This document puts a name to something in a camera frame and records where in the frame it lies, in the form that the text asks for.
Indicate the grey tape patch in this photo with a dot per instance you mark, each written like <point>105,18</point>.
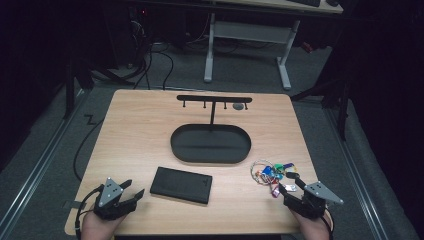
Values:
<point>74,204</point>

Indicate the desk with white legs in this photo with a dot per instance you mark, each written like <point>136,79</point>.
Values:
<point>250,33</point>

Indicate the black metal stand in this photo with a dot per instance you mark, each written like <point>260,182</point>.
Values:
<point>70,86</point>
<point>343,103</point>

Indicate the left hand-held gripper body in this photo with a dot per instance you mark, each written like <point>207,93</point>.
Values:
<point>111,208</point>

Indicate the grey round disc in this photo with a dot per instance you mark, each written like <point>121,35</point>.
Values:
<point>238,106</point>

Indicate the black keyboard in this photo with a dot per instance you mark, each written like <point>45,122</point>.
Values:
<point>305,2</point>

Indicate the black wallet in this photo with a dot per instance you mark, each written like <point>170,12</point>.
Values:
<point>181,185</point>

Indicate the person's left hand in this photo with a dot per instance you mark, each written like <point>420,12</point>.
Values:
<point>96,230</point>

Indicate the black key rack with tray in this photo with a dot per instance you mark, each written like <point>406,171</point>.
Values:
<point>210,145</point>

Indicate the person's right hand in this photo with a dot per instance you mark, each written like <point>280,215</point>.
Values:
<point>315,228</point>

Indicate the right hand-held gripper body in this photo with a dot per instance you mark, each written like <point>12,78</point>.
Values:
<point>311,206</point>

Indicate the metal floor rail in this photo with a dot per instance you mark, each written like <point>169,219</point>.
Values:
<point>353,173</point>
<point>36,170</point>

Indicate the black computer mouse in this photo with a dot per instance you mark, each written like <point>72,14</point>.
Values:
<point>332,2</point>

